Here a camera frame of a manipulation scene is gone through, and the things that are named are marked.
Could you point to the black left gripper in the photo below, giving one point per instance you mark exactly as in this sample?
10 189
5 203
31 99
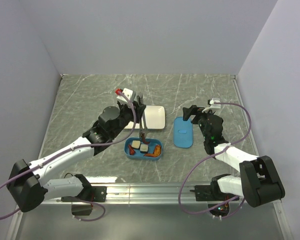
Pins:
139 109

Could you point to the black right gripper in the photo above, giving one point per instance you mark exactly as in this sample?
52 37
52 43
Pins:
192 111

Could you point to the tan topped sushi piece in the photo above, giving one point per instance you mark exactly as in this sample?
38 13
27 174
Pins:
136 144

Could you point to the white topped sushi piece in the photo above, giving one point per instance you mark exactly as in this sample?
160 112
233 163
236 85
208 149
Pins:
144 148

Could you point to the blue lunch box container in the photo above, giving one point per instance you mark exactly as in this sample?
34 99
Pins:
138 155

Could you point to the orange shrimp food piece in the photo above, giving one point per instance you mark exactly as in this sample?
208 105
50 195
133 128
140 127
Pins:
156 152

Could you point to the red bacon food piece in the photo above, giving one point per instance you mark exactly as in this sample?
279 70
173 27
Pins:
131 150

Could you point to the dark red sausage piece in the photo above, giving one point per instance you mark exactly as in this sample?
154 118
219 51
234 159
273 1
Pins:
143 139

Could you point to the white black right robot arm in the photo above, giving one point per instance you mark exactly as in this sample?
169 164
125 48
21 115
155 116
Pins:
259 182

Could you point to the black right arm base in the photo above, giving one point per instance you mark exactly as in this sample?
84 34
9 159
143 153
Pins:
222 188

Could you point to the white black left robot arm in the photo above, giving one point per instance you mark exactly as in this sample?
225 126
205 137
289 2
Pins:
32 183

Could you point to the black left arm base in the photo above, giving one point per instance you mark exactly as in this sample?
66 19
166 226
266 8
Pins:
96 194

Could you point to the blue lunch box lid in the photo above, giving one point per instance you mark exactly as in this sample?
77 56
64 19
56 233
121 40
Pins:
182 133

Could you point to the white rectangular plate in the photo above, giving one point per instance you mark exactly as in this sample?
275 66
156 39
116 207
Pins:
155 117

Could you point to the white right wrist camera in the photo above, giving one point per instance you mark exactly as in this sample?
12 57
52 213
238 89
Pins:
215 103

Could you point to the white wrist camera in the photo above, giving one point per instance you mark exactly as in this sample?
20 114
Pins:
125 94
215 103

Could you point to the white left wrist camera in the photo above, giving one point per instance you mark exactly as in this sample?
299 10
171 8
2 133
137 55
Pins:
125 94

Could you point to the aluminium front rail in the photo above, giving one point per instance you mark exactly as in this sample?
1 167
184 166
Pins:
159 193

